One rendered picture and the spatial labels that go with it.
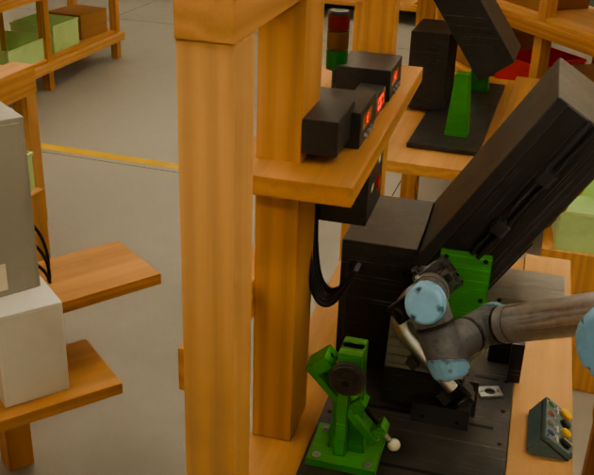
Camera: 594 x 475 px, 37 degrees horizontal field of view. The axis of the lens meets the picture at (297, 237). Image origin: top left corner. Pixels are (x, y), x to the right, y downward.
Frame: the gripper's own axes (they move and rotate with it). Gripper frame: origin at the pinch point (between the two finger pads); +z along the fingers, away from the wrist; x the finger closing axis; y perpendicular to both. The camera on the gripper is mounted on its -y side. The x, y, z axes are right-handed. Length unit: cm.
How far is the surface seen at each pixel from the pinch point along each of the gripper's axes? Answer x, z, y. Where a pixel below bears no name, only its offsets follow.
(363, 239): 15.9, 8.7, -8.3
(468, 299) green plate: -8.6, 2.5, 3.8
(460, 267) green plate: -1.8, 2.3, 6.8
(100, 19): 312, 564, -191
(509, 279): -13.2, 23.5, 11.7
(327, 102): 42.0, -23.7, 9.0
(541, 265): -24, 86, 16
